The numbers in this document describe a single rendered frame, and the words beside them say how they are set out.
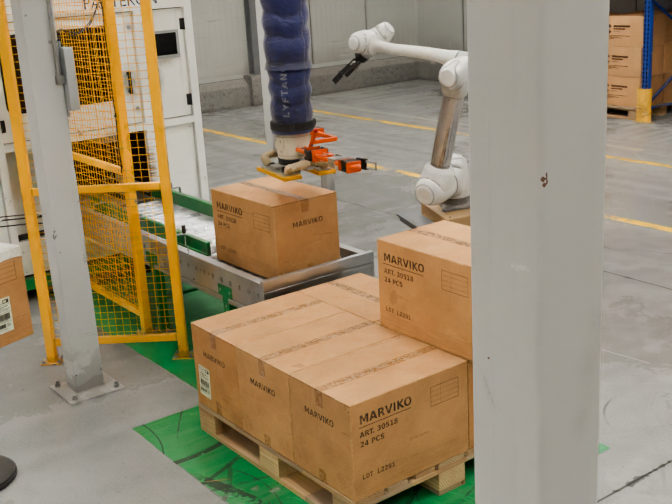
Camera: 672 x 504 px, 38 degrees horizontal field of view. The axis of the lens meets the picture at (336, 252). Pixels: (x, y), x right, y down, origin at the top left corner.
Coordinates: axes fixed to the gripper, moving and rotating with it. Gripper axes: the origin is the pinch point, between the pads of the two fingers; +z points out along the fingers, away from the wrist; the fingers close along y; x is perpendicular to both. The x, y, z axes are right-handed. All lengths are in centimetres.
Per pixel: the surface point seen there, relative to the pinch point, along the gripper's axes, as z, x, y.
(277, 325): 30, -77, -131
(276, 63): -12, 18, -57
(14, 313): 77, 0, -199
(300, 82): -12, 5, -52
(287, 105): -2, 0, -57
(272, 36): -19, 29, -55
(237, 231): 70, -27, -65
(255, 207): 45, -25, -71
